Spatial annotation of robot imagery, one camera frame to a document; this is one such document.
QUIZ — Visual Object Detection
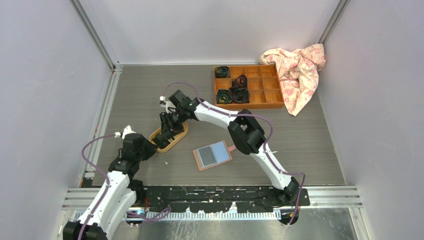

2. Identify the brown leather card holder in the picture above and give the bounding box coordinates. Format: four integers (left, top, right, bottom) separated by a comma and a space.
192, 140, 237, 171

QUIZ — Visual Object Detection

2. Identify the rolled dark tie bottom-left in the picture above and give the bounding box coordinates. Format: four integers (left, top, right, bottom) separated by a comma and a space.
216, 89, 233, 105

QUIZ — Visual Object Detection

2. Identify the wooden compartment organizer box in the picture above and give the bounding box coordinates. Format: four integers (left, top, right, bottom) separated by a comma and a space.
213, 65, 284, 110

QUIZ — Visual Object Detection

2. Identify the rolled dark tie middle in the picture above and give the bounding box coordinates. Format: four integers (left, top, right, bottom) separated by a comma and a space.
231, 74, 248, 89

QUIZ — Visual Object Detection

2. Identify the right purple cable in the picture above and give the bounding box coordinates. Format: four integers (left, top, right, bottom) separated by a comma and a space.
162, 82, 306, 226

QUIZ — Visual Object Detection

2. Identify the yellow oval card tray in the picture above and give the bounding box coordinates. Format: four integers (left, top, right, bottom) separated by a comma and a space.
149, 122, 189, 153

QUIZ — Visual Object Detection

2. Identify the aluminium frame rail front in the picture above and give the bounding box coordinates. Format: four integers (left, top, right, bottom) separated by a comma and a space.
61, 185, 364, 221

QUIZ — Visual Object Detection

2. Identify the pink floral crumpled cloth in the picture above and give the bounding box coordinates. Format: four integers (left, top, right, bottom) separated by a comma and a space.
258, 43, 326, 116

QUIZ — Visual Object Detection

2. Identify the rolled dark tie top-left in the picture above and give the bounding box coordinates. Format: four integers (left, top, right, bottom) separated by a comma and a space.
214, 66, 231, 79

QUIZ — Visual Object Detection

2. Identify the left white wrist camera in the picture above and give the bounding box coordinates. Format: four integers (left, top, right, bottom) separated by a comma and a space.
121, 125, 136, 140

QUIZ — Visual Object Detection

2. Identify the black gold credit card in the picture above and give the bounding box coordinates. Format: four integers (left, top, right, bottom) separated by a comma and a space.
197, 146, 216, 168

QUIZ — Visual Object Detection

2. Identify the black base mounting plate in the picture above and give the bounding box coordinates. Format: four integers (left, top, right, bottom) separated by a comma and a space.
131, 185, 297, 214

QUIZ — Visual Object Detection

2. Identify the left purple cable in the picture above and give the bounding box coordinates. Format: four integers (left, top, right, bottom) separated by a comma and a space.
76, 132, 171, 240

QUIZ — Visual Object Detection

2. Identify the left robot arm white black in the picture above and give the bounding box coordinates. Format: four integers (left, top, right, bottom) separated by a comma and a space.
62, 130, 158, 240

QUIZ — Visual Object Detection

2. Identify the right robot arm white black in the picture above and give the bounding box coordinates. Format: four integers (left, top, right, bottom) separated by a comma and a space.
152, 90, 301, 206

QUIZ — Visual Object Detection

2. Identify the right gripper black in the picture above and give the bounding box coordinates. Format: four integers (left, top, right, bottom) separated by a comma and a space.
160, 108, 187, 141

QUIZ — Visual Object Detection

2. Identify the purple cable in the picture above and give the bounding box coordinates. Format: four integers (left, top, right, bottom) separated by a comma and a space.
162, 82, 306, 226
76, 132, 171, 240

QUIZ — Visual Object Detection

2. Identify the rolled dark tie bottom-middle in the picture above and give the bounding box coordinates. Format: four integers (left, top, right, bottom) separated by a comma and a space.
228, 86, 251, 104

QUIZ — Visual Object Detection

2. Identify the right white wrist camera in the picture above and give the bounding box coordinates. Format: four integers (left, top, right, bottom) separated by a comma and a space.
159, 96, 177, 113

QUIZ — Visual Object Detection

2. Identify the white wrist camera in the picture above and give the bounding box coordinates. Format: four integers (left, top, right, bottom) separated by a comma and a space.
121, 125, 136, 140
159, 96, 177, 113

